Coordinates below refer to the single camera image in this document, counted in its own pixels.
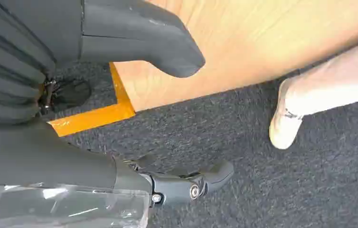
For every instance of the yellow tape strip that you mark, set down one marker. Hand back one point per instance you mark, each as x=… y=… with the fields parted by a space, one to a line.
x=97 y=116

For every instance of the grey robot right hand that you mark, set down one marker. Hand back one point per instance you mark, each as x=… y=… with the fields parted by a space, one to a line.
x=128 y=34

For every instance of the ribbed grey right arm sleeve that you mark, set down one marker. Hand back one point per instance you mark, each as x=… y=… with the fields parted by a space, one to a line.
x=6 y=78

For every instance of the person's foot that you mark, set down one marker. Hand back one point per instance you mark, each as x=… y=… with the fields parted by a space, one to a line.
x=284 y=126

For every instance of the clear plastic sheet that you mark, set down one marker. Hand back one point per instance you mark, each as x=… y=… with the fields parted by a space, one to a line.
x=56 y=207

